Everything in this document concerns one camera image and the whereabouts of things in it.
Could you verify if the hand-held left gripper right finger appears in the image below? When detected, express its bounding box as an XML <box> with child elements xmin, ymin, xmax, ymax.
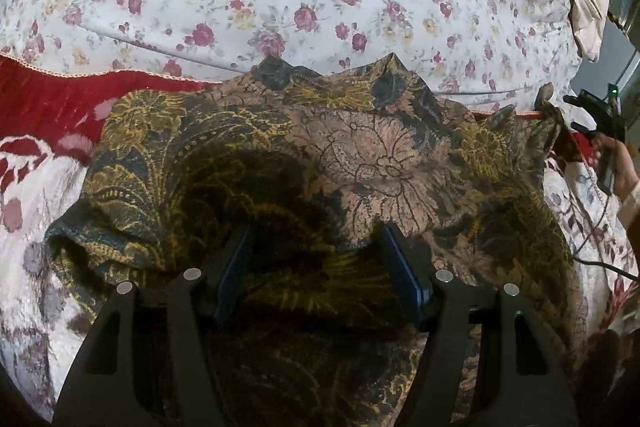
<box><xmin>382</xmin><ymin>223</ymin><xmax>581</xmax><ymax>427</ymax></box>

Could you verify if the person's right hand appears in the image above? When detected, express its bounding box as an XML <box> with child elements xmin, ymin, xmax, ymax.
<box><xmin>613</xmin><ymin>140</ymin><xmax>640</xmax><ymax>204</ymax></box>

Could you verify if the red and white blanket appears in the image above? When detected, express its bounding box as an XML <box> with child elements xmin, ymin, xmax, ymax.
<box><xmin>0</xmin><ymin>54</ymin><xmax>640</xmax><ymax>423</ymax></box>

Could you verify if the black cable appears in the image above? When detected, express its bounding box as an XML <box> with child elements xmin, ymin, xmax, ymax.
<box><xmin>571</xmin><ymin>189</ymin><xmax>640</xmax><ymax>282</ymax></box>

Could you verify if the brown yellow paisley garment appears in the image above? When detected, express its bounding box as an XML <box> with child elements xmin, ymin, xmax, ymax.
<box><xmin>45</xmin><ymin>53</ymin><xmax>583</xmax><ymax>427</ymax></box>

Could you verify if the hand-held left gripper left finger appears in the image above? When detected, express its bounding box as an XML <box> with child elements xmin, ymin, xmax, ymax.
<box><xmin>52</xmin><ymin>227</ymin><xmax>256</xmax><ymax>427</ymax></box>

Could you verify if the person's right forearm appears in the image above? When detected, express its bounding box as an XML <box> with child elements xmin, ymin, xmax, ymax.
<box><xmin>619</xmin><ymin>189</ymin><xmax>640</xmax><ymax>232</ymax></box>

